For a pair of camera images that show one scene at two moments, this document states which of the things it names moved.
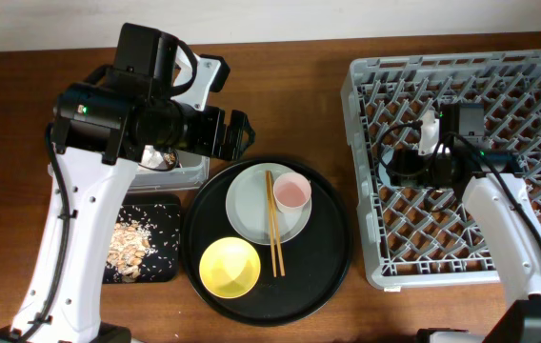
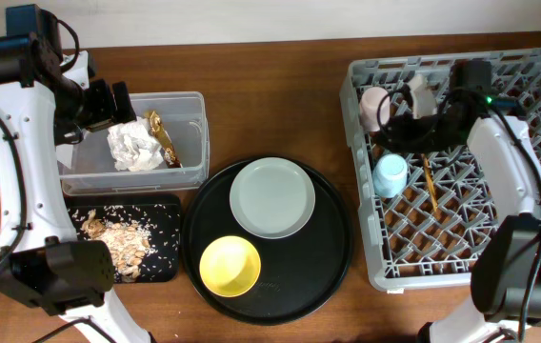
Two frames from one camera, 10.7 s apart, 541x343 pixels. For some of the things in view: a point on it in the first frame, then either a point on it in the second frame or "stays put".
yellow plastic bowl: (230, 268) stays put
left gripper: (212, 144) to (109, 111)
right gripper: (402, 171) to (410, 138)
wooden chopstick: (272, 235) to (430, 184)
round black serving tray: (317, 260) stays put
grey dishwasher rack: (529, 100) stays put
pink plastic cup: (292, 191) to (369, 108)
